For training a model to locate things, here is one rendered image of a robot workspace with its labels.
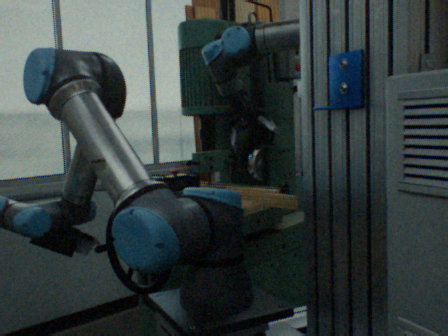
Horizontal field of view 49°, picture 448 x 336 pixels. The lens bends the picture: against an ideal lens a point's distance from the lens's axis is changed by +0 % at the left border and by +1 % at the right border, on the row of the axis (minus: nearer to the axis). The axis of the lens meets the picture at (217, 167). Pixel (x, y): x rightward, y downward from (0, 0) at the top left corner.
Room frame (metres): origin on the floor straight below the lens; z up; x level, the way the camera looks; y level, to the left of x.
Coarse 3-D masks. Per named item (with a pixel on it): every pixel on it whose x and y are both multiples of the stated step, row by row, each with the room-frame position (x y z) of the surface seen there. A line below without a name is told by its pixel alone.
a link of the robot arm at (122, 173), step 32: (32, 64) 1.01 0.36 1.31; (64, 64) 1.00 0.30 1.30; (96, 64) 1.07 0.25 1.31; (32, 96) 1.00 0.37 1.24; (64, 96) 0.98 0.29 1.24; (96, 96) 1.00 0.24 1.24; (96, 128) 0.94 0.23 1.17; (96, 160) 0.91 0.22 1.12; (128, 160) 0.90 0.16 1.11; (128, 192) 0.85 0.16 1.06; (160, 192) 0.86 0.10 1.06; (128, 224) 0.81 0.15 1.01; (160, 224) 0.80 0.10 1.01; (192, 224) 0.84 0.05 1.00; (128, 256) 0.82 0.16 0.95; (160, 256) 0.79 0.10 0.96; (192, 256) 0.86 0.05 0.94
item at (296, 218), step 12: (288, 216) 1.85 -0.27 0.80; (300, 216) 1.84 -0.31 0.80; (288, 228) 1.68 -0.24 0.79; (300, 228) 1.74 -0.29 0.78; (252, 240) 1.52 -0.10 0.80; (264, 240) 1.57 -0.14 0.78; (276, 240) 1.62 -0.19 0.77; (288, 240) 1.68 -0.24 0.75; (300, 240) 1.74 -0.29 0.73; (252, 252) 1.52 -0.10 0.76; (264, 252) 1.57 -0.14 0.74; (276, 252) 1.62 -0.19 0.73; (252, 264) 1.51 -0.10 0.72
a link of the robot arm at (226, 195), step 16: (192, 192) 0.92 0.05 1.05; (208, 192) 0.91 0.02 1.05; (224, 192) 0.91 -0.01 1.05; (208, 208) 0.89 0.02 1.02; (224, 208) 0.91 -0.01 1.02; (240, 208) 0.94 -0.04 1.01; (224, 224) 0.90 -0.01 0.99; (240, 224) 0.94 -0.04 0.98; (224, 240) 0.91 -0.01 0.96; (240, 240) 0.94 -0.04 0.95; (208, 256) 0.91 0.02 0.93; (224, 256) 0.91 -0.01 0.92
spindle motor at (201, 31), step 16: (192, 32) 1.62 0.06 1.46; (208, 32) 1.62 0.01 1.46; (192, 48) 1.63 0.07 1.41; (192, 64) 1.63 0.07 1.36; (192, 80) 1.63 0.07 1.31; (208, 80) 1.62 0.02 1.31; (192, 96) 1.63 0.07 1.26; (208, 96) 1.62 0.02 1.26; (192, 112) 1.63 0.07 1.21; (208, 112) 1.62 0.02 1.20; (224, 112) 1.64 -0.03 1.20
